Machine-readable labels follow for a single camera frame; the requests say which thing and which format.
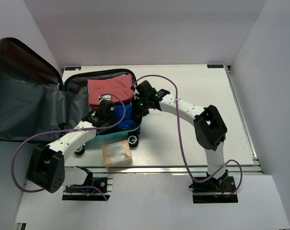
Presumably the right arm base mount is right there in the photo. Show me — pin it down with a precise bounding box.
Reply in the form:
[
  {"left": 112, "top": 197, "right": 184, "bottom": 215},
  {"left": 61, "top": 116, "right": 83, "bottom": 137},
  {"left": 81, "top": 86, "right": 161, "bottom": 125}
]
[{"left": 189, "top": 176, "right": 238, "bottom": 204}]

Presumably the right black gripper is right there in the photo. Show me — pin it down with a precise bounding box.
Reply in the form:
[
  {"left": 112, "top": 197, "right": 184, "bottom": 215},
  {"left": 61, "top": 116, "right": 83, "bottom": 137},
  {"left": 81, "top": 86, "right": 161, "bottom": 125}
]
[{"left": 132, "top": 96, "right": 151, "bottom": 120}]

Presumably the dark blue cloth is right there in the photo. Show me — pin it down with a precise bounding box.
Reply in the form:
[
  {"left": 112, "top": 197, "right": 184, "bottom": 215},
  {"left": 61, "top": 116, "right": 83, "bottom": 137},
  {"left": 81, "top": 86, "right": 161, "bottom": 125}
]
[{"left": 114, "top": 104, "right": 138, "bottom": 130}]

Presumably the red cloth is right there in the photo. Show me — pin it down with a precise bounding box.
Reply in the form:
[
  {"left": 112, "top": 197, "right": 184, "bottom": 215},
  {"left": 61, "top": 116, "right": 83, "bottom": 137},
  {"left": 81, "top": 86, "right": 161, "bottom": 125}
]
[{"left": 89, "top": 104, "right": 99, "bottom": 111}]

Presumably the teal open suitcase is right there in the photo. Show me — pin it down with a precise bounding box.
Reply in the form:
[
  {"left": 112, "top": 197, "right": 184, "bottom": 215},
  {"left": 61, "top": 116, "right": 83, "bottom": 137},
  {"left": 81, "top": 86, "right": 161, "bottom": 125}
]
[{"left": 0, "top": 37, "right": 136, "bottom": 143}]

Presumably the salmon pink cloth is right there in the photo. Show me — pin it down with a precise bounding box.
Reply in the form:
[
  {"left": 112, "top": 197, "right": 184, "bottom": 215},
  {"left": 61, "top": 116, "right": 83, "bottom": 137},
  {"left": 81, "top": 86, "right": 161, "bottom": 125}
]
[{"left": 88, "top": 74, "right": 134, "bottom": 107}]

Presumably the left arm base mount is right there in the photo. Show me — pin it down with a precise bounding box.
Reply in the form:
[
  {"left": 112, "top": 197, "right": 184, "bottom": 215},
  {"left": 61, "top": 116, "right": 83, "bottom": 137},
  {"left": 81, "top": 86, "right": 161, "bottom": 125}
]
[{"left": 62, "top": 167, "right": 112, "bottom": 201}]

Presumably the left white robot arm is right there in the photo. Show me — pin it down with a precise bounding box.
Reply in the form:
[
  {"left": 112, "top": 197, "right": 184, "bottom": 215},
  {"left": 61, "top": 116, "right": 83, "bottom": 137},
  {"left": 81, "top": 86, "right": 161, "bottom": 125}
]
[{"left": 26, "top": 99, "right": 117, "bottom": 193}]

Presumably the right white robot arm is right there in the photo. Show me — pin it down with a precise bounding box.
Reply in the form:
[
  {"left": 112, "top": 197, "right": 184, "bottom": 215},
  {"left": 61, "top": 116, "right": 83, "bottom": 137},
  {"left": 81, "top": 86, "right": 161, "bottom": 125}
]
[{"left": 132, "top": 80, "right": 228, "bottom": 191}]

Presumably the tan cardboard box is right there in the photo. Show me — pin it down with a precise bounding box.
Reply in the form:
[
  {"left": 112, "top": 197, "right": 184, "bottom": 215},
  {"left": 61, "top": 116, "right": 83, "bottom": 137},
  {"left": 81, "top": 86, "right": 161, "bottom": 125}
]
[{"left": 101, "top": 140, "right": 133, "bottom": 168}]

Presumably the right blue table label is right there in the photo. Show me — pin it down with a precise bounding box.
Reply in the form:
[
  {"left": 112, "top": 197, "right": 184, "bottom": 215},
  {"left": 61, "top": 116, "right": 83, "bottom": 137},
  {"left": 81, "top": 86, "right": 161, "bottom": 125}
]
[{"left": 207, "top": 64, "right": 224, "bottom": 69}]

